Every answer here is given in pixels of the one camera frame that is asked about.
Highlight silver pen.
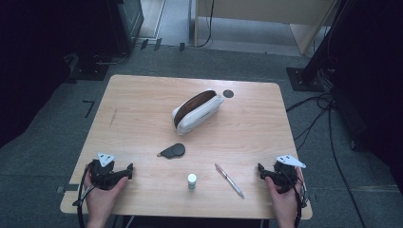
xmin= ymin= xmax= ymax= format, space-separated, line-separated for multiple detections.
xmin=214 ymin=162 xmax=246 ymax=200

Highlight person's right hand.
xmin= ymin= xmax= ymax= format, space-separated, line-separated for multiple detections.
xmin=264 ymin=166 xmax=306 ymax=223

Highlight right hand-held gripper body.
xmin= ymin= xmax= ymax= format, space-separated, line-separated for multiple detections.
xmin=267 ymin=154 xmax=307 ymax=195

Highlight white pencil case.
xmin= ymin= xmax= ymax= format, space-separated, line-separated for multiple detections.
xmin=171 ymin=88 xmax=225 ymax=137

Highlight black cabinet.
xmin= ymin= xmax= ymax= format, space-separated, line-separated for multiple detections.
xmin=106 ymin=0 xmax=145 ymax=55

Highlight dark curtain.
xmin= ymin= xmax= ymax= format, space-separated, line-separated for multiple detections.
xmin=0 ymin=0 xmax=119 ymax=149
xmin=327 ymin=0 xmax=403 ymax=195

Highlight black hanging cable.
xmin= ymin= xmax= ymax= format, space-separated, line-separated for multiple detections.
xmin=193 ymin=0 xmax=216 ymax=49

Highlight black teardrop-shaped tag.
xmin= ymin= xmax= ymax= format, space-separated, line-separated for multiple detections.
xmin=156 ymin=142 xmax=187 ymax=160

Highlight black floor cables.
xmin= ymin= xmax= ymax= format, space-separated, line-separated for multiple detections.
xmin=285 ymin=67 xmax=369 ymax=228

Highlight person's left hand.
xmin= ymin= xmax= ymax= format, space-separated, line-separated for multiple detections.
xmin=83 ymin=163 xmax=129 ymax=220

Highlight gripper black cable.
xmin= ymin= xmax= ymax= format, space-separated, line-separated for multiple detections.
xmin=71 ymin=161 xmax=97 ymax=228
xmin=284 ymin=171 xmax=309 ymax=228

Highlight small white capped bottle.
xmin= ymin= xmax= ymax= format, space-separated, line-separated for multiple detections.
xmin=186 ymin=173 xmax=199 ymax=191

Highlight light wooden desk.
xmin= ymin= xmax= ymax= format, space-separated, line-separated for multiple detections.
xmin=193 ymin=0 xmax=337 ymax=57

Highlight black stand with base plate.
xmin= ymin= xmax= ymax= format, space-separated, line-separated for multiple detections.
xmin=285 ymin=0 xmax=351 ymax=93

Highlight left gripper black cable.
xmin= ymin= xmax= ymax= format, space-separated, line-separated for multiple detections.
xmin=71 ymin=161 xmax=97 ymax=228

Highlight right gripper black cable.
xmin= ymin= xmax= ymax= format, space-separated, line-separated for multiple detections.
xmin=284 ymin=171 xmax=309 ymax=228

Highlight black flat stand base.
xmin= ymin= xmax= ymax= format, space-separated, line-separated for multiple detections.
xmin=65 ymin=51 xmax=111 ymax=83

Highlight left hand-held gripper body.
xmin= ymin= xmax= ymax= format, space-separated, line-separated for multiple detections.
xmin=88 ymin=152 xmax=128 ymax=191

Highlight grey tape strip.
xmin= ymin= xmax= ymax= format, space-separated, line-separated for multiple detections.
xmin=55 ymin=183 xmax=80 ymax=195

